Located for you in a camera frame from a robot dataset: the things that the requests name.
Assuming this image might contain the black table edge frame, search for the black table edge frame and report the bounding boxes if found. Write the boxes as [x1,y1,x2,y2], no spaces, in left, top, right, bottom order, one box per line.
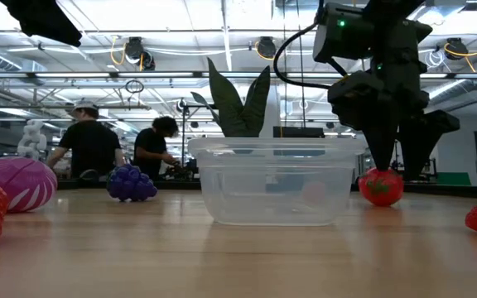
[54,178,477,199]

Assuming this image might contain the green panel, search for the green panel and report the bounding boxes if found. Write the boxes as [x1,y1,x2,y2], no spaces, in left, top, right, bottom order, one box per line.
[436,171,472,186]

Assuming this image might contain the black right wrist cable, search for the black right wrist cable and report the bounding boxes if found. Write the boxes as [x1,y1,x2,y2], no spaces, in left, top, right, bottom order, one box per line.
[272,22,347,90]

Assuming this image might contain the clear plastic tupperware container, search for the clear plastic tupperware container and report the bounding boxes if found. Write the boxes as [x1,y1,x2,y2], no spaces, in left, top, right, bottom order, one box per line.
[187,137,367,228]

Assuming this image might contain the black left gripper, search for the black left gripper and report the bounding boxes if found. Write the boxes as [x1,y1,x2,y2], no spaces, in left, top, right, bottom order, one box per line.
[0,0,83,48]

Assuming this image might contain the purple toy grape bunch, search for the purple toy grape bunch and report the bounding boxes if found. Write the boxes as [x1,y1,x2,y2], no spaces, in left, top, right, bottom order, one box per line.
[106,163,159,203]

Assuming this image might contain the black monitor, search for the black monitor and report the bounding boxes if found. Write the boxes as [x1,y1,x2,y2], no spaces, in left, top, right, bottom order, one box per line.
[272,126,325,139]

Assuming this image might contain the purple white-striped toy vegetable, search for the purple white-striped toy vegetable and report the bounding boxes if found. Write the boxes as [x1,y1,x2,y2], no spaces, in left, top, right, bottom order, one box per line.
[0,156,59,214]

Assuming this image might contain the person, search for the person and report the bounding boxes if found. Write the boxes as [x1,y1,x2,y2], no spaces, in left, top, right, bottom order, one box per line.
[132,116,181,181]
[46,100,126,180]

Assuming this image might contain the red toy dragon fruit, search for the red toy dragon fruit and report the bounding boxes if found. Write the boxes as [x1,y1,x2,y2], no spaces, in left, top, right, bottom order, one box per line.
[358,166,405,208]

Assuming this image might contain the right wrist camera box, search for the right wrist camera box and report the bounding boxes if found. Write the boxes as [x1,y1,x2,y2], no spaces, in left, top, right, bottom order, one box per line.
[312,2,375,64]

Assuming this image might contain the white robot figure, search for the white robot figure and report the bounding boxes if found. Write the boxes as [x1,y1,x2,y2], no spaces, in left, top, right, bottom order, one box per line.
[17,119,48,161]

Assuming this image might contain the green snake plant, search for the green snake plant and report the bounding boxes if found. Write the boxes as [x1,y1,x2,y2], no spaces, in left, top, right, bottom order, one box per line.
[190,56,272,138]

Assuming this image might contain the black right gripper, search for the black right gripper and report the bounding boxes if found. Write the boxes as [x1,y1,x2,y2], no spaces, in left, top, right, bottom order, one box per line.
[327,69,461,182]

